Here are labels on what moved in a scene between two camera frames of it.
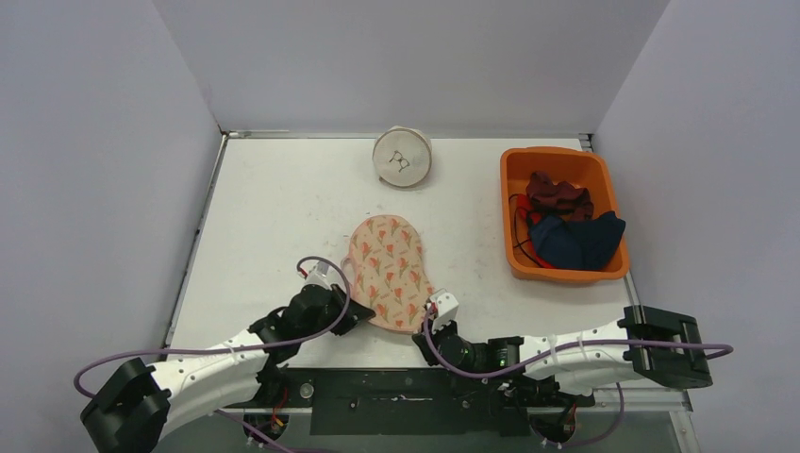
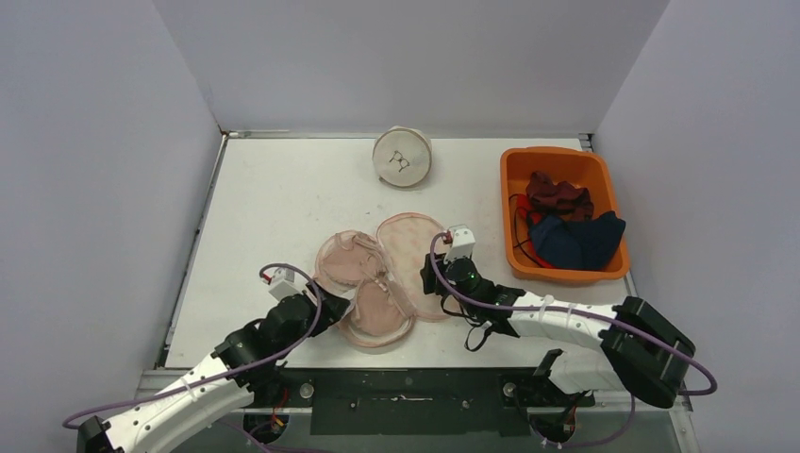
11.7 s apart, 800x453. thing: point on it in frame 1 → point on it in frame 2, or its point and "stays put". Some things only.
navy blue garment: [583, 245] stays put
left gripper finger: [356, 314] → [331, 308]
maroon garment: [561, 199] stays put
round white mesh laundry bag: [402, 156] stays put
